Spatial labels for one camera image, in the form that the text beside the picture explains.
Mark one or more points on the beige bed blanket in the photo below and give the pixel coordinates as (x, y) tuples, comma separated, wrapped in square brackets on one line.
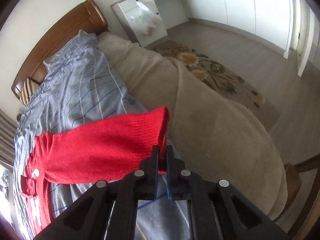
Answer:
[(217, 138)]

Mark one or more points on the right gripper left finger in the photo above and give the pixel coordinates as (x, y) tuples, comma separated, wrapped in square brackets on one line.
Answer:
[(108, 210)]

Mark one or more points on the floral floor rug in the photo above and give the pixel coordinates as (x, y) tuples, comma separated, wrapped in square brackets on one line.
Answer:
[(222, 80)]

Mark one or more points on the red knit sweater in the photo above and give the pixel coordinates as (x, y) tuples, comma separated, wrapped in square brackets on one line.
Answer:
[(105, 150)]

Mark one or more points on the white desk with drawers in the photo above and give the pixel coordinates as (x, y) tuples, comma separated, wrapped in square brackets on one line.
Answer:
[(171, 13)]

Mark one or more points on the striped brown pillow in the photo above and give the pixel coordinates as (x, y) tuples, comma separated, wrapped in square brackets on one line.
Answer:
[(28, 89)]

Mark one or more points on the white wardrobe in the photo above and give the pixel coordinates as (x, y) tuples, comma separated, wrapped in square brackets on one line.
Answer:
[(271, 20)]

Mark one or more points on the wooden chair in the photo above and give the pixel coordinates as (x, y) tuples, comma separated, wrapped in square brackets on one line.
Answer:
[(306, 225)]

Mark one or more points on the blue plaid duvet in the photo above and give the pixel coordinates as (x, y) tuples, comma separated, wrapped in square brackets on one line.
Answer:
[(87, 80)]

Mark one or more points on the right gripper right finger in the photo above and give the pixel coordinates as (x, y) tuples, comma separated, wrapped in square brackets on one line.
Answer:
[(217, 210)]

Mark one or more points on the white plastic bag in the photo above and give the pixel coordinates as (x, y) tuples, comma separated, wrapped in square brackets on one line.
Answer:
[(144, 20)]

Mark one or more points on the wooden bed headboard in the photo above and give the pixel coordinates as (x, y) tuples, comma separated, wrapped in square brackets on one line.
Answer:
[(86, 16)]

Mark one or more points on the beige curtain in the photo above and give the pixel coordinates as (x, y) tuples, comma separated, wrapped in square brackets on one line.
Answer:
[(7, 133)]

